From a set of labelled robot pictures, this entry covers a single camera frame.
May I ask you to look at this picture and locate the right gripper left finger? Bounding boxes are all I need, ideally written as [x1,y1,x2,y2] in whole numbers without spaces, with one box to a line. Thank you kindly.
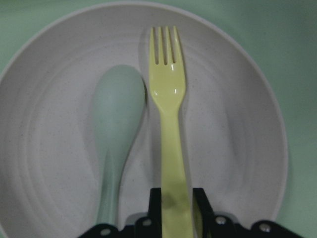
[84,188,162,238]

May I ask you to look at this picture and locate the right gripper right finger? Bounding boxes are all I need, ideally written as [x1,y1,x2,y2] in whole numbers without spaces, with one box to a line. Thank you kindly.
[193,188,300,238]

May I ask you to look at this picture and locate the white round plate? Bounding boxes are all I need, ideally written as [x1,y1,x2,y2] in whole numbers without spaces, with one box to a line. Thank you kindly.
[0,3,289,238]

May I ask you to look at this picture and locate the yellow plastic fork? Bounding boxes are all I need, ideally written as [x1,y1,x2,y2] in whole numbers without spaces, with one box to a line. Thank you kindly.
[149,27,194,238]

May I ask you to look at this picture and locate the pale green plastic spoon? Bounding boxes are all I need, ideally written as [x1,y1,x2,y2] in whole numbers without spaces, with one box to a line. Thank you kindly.
[92,65,145,225]

